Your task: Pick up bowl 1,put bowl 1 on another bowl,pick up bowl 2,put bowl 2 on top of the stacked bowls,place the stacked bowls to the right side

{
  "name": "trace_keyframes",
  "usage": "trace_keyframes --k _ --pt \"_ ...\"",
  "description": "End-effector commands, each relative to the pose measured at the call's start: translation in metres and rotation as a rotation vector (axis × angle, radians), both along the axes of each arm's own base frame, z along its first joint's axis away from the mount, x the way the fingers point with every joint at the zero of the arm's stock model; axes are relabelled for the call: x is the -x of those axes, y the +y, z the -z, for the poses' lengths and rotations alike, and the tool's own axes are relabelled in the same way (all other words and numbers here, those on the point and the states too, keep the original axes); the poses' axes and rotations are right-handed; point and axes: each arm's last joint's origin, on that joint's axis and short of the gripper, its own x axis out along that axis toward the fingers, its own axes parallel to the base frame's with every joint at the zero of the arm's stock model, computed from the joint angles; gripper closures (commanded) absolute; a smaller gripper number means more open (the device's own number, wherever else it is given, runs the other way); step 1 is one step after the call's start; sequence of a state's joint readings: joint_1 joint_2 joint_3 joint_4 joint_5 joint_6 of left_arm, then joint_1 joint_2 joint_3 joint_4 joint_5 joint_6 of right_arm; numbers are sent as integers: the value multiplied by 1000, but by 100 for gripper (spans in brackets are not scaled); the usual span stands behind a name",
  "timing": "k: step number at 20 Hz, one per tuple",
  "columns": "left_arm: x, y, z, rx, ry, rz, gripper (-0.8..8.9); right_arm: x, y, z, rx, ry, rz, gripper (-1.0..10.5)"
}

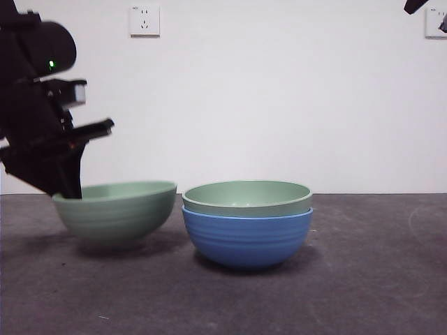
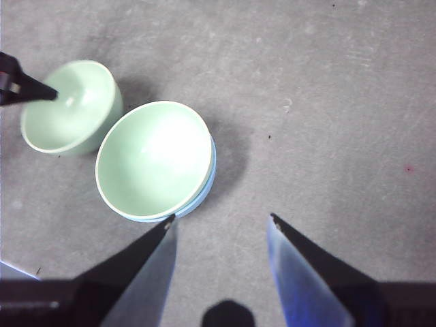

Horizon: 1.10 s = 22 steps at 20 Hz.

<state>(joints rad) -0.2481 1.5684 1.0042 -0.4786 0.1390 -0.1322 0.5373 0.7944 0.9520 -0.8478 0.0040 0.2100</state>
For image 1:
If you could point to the white wall socket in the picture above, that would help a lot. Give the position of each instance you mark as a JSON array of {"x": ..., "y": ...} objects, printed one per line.
[
  {"x": 145, "y": 21},
  {"x": 433, "y": 28}
]

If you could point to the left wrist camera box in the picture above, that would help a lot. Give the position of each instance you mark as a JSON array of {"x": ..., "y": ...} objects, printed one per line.
[{"x": 81, "y": 95}]

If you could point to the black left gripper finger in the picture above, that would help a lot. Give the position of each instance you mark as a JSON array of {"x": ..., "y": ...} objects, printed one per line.
[
  {"x": 74, "y": 174},
  {"x": 35, "y": 171}
]

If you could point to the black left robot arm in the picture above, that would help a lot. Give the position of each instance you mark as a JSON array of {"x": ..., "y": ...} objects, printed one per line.
[{"x": 52, "y": 42}]

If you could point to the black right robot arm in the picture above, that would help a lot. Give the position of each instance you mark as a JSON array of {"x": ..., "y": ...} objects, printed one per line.
[{"x": 415, "y": 6}]

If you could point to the green ribbed bowl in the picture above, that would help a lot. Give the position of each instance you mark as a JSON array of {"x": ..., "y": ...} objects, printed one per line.
[
  {"x": 244, "y": 195},
  {"x": 115, "y": 220}
]

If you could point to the blue ribbed bowl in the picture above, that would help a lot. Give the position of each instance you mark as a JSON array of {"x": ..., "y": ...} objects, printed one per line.
[{"x": 248, "y": 240}]

